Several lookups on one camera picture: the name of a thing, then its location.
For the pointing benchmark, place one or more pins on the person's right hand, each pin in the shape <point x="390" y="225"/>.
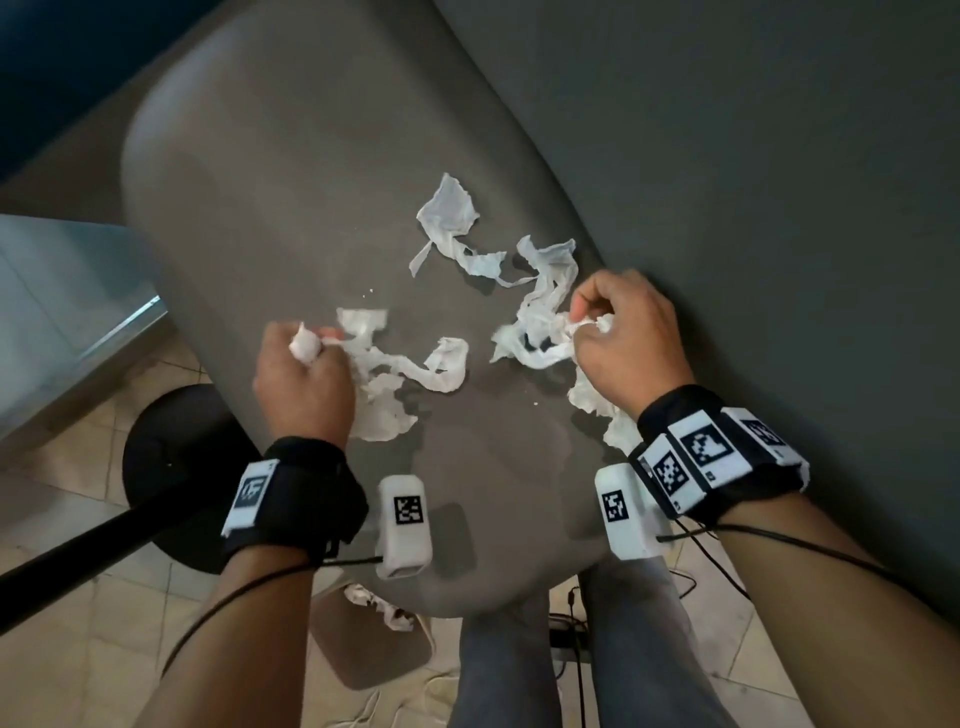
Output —
<point x="637" y="345"/>

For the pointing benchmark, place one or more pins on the person's left hand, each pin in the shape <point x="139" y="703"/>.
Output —
<point x="300" y="397"/>

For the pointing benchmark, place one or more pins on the small grey waste bin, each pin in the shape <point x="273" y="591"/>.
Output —
<point x="375" y="652"/>

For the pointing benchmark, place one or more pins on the person's left forearm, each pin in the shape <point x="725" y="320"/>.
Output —
<point x="232" y="645"/>

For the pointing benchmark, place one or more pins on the person's right forearm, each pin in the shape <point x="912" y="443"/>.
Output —
<point x="840" y="615"/>

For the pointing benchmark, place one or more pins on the person's right leg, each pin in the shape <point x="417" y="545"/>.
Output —
<point x="645" y="645"/>

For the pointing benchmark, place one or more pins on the shiny metal plinth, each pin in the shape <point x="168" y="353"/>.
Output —
<point x="60" y="315"/>

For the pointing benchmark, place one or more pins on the black power adapter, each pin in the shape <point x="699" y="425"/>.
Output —
<point x="570" y="645"/>

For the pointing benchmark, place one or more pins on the blue sofa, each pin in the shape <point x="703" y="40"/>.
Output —
<point x="75" y="67"/>

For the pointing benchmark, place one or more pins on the black pedestal table base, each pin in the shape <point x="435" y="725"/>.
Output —
<point x="172" y="465"/>

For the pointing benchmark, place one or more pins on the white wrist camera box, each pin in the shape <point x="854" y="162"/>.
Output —
<point x="405" y="525"/>
<point x="626" y="517"/>

